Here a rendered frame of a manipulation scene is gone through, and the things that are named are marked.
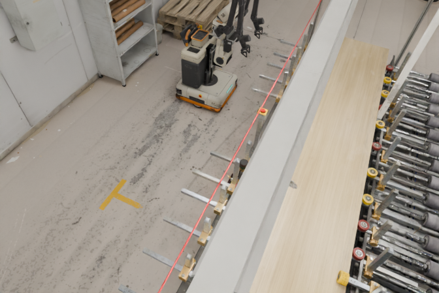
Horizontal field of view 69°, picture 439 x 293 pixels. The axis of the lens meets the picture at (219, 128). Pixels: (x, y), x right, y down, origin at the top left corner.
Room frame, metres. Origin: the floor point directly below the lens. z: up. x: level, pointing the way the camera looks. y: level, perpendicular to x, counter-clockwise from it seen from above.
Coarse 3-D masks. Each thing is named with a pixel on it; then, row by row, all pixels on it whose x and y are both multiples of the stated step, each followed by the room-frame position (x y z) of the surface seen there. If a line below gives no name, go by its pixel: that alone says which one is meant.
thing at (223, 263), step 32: (320, 32) 1.02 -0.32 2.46; (320, 64) 0.83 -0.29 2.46; (288, 96) 0.67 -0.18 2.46; (288, 128) 0.55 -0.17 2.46; (256, 160) 0.44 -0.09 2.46; (256, 192) 0.36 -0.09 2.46; (224, 224) 0.28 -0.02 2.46; (256, 224) 0.29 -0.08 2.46; (224, 256) 0.22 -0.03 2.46; (192, 288) 0.16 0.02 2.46; (224, 288) 0.17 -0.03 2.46
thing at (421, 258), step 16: (400, 96) 2.84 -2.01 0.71; (400, 128) 2.44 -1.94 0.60; (416, 128) 2.46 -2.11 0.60; (400, 144) 2.16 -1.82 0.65; (400, 160) 1.91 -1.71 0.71; (400, 176) 1.80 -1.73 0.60; (368, 192) 1.52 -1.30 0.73; (368, 208) 1.30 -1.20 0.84; (416, 208) 1.47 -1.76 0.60; (432, 208) 1.42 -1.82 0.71; (400, 224) 1.31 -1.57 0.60; (416, 240) 1.18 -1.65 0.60; (416, 256) 1.00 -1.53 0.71; (352, 272) 0.85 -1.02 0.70; (400, 272) 0.88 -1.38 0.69; (352, 288) 0.73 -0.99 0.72; (400, 288) 0.76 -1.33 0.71; (432, 288) 0.78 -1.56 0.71
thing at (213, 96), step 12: (216, 72) 3.57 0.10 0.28; (228, 72) 3.59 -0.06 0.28; (180, 84) 3.26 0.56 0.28; (216, 84) 3.32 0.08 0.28; (228, 84) 3.34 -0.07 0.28; (180, 96) 3.22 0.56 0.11; (192, 96) 3.15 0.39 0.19; (204, 96) 3.09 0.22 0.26; (216, 96) 3.09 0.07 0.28; (228, 96) 3.29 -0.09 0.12; (216, 108) 3.03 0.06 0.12
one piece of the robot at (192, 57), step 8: (208, 40) 3.51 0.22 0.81; (216, 40) 3.63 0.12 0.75; (184, 48) 3.30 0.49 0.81; (192, 48) 3.32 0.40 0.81; (200, 48) 3.33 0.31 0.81; (208, 48) 3.36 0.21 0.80; (184, 56) 3.23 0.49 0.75; (192, 56) 3.19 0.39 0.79; (200, 56) 3.21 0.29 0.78; (208, 56) 3.34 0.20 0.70; (184, 64) 3.23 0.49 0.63; (192, 64) 3.19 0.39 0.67; (200, 64) 3.21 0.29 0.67; (208, 64) 3.34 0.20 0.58; (184, 72) 3.23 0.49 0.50; (192, 72) 3.19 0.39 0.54; (200, 72) 3.21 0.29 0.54; (208, 72) 3.27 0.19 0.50; (184, 80) 3.24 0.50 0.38; (192, 80) 3.19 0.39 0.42; (200, 80) 3.21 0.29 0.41; (208, 80) 3.35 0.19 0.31
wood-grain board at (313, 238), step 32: (352, 64) 3.12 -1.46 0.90; (384, 64) 3.16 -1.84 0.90; (352, 96) 2.55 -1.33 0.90; (320, 128) 2.06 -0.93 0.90; (352, 128) 2.09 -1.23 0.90; (320, 160) 1.69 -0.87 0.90; (352, 160) 1.71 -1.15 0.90; (288, 192) 1.35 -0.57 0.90; (320, 192) 1.37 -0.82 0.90; (352, 192) 1.39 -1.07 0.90; (288, 224) 1.08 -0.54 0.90; (320, 224) 1.10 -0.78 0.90; (352, 224) 1.12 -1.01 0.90; (288, 256) 0.85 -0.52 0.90; (320, 256) 0.87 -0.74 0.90; (256, 288) 0.63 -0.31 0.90; (288, 288) 0.65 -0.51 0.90; (320, 288) 0.66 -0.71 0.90
